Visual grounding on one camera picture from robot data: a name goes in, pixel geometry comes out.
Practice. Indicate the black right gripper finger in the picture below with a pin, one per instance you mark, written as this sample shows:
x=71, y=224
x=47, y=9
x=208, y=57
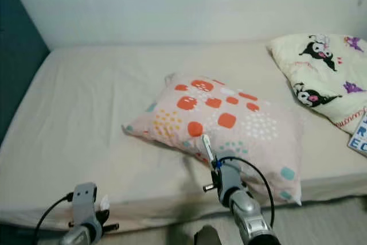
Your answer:
x=207, y=150

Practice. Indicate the pink pillow with orange spots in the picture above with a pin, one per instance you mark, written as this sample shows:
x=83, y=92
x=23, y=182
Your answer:
x=241, y=124

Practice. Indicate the cream cartoon print blanket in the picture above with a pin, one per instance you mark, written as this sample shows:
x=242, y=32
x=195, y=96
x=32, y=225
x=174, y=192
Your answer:
x=321, y=78

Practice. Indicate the grey robot leg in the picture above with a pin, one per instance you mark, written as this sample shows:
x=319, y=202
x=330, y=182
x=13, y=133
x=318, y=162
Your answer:
x=206, y=236

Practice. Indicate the cream bed mattress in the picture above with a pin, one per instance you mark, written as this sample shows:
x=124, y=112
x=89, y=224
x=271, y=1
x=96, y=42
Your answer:
x=80, y=119

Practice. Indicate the white book with blue letters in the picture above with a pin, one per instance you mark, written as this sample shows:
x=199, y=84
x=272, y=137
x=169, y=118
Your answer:
x=360, y=136

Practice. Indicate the teal upholstered headboard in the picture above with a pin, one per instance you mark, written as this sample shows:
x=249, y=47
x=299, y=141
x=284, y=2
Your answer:
x=20, y=55

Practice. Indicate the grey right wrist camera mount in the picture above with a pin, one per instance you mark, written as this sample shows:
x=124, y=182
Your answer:
x=230, y=176

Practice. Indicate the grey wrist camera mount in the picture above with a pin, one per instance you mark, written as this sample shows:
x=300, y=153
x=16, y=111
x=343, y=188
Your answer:
x=85, y=202
x=230, y=176

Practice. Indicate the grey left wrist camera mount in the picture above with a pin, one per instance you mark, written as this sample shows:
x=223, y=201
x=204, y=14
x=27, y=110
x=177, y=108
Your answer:
x=85, y=202

